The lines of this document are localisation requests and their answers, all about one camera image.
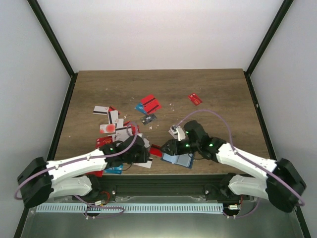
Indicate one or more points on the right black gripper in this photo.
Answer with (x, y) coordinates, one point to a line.
(174, 147)

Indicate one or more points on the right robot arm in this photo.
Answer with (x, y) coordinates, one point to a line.
(257, 171)

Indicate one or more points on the blue card top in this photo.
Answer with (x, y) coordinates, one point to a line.
(139, 107)

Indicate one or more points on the white striped card upright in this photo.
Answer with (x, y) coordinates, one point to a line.
(113, 117)

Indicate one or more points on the blue leather card holder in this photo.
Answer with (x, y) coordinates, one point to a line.
(185, 160)

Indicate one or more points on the blue card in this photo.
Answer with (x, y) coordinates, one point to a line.
(139, 107)
(114, 170)

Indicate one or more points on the red striped card top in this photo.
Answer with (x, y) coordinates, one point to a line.
(150, 104)

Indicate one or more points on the red gold cards pile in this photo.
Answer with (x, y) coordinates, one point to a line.
(102, 141)

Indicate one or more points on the black aluminium frame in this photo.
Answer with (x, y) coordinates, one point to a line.
(173, 185)

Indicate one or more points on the white red-circle card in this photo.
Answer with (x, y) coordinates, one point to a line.
(107, 128)

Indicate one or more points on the light blue slotted rail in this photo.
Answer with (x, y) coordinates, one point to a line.
(197, 208)

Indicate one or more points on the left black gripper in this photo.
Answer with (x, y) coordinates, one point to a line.
(143, 157)

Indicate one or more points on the small red card centre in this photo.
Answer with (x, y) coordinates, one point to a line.
(135, 129)

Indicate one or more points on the red striped card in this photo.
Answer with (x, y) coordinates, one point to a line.
(96, 173)
(150, 104)
(155, 150)

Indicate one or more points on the white striped card top-left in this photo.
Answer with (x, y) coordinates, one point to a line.
(100, 110)

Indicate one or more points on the black VIP card top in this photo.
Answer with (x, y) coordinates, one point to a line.
(146, 119)

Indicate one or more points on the blue card bottom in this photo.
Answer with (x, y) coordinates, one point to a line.
(114, 170)

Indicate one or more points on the red card far right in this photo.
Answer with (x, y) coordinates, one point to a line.
(195, 99)

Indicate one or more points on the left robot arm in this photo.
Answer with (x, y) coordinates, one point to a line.
(62, 173)

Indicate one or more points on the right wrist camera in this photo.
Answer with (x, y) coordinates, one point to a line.
(177, 132)

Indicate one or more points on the white striped card bottom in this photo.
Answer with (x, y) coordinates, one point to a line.
(147, 164)

